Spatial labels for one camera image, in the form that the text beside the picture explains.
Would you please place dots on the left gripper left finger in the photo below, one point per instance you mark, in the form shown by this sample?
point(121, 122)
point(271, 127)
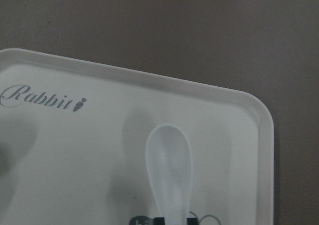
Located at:
point(144, 220)

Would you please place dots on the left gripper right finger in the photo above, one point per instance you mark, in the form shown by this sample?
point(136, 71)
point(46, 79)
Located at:
point(192, 221)

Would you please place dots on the white plastic spoon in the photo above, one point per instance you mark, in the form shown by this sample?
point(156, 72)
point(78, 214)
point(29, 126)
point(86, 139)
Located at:
point(169, 166)

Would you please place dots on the cream rabbit tray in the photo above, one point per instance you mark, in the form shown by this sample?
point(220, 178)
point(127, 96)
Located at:
point(73, 136)

